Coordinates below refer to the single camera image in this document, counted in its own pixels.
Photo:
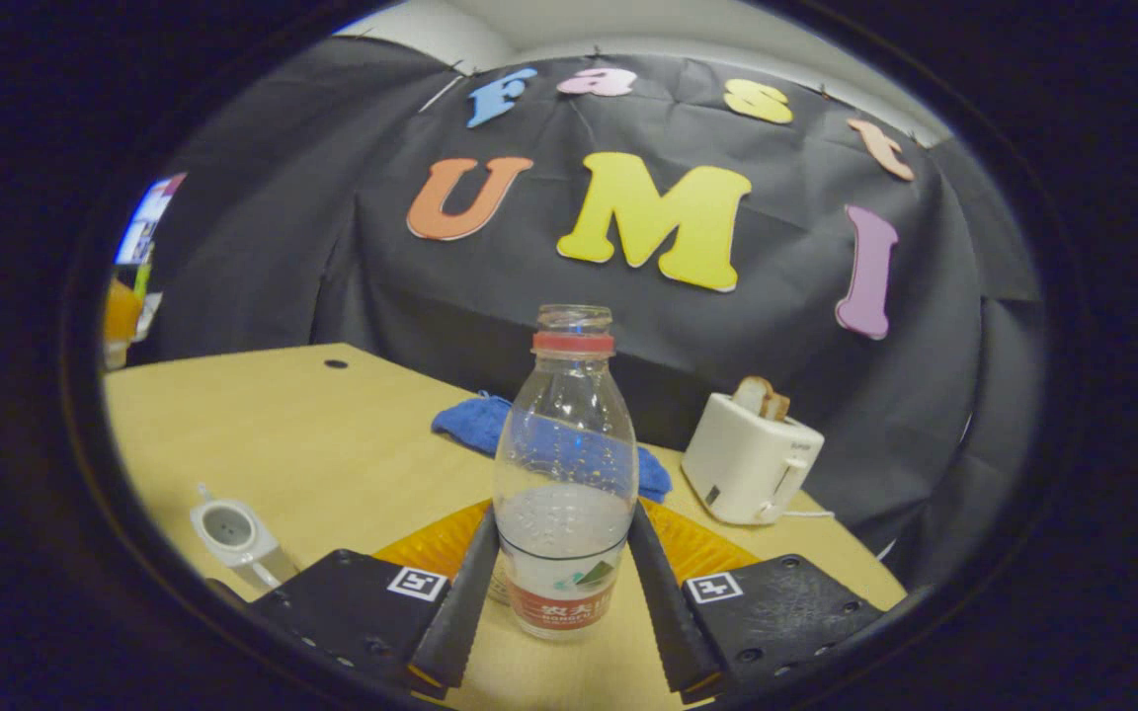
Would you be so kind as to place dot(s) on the green bottle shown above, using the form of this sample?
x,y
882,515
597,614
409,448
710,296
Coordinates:
x,y
141,281

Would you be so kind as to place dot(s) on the toast slice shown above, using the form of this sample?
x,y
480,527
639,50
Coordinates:
x,y
751,395
778,407

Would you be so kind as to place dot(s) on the blue towel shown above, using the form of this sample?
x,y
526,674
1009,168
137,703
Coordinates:
x,y
465,420

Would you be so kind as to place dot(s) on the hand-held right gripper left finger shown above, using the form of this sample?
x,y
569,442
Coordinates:
x,y
460,612

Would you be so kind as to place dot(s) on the white toaster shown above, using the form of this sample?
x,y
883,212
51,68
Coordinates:
x,y
742,464

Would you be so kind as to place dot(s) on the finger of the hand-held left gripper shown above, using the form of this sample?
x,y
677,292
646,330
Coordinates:
x,y
121,311

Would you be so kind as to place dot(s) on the black backdrop cloth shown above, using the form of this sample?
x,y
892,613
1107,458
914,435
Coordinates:
x,y
381,267

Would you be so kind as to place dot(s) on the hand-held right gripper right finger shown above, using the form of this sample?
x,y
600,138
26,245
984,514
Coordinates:
x,y
663,612

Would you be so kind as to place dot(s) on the computer monitor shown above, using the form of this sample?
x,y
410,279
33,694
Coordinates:
x,y
146,222

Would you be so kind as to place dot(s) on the clear plastic water bottle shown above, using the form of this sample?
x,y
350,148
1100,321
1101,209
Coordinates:
x,y
566,444

